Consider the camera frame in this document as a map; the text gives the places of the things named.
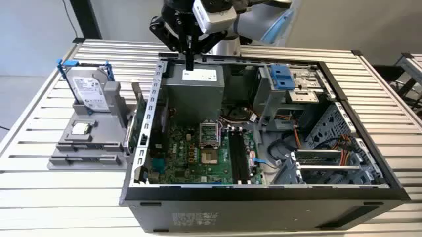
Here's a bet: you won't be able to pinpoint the white-clipped RAM slot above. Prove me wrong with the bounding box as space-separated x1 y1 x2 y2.
240 127 251 184
232 127 243 184

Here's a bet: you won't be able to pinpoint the orange yellow wire bundle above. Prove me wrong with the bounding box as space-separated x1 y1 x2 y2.
335 134 354 170

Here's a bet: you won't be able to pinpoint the black data cable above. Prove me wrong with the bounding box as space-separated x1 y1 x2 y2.
265 137 298 170

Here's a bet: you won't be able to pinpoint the single orange wire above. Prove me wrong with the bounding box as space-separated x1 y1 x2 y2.
291 123 302 151

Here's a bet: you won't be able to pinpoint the CPU socket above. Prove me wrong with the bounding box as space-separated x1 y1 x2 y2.
199 147 220 166

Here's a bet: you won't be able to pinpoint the grey power supply unit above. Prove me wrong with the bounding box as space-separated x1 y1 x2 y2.
160 63 227 124

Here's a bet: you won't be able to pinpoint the metal socket cover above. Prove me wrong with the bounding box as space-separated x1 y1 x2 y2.
199 119 220 147

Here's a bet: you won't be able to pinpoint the green motherboard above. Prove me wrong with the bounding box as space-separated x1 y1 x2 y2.
148 123 264 185

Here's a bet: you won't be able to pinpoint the black round fan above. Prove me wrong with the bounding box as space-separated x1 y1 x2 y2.
225 105 253 123

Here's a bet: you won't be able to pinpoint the blue expansion slot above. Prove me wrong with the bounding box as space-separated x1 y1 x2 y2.
151 159 165 173

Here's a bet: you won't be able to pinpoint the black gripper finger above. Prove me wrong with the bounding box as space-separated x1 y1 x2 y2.
149 16 191 71
189 31 228 71

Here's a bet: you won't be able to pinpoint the dark RAM stick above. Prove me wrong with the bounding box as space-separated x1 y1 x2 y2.
72 144 107 151
65 156 116 163

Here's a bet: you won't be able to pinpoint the grey disk bay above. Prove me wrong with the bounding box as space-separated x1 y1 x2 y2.
272 138 386 185

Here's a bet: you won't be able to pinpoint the silver CPU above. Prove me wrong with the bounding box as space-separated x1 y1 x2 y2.
70 122 91 135

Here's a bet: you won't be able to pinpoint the orange wires in drive cage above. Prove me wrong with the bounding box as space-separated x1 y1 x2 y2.
275 110 292 122

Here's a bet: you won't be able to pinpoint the blue drive latch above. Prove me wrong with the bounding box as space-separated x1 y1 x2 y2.
268 64 294 90

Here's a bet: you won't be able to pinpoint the metal slat side table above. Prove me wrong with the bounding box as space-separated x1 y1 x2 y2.
394 52 422 83

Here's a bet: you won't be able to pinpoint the hard disk in blue carrier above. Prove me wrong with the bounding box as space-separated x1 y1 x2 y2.
54 58 115 115

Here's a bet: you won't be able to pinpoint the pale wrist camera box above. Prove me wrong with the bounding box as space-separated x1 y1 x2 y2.
192 0 239 35

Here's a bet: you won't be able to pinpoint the grey parts rack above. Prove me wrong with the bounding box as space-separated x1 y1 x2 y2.
48 81 137 171

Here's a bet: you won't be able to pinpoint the green graphics card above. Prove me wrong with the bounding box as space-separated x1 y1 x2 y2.
123 81 148 156

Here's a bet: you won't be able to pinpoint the silver optical drive cage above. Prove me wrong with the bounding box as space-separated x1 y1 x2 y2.
253 63 332 130

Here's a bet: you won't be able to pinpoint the black and grey PC case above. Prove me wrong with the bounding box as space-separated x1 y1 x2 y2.
117 52 411 234

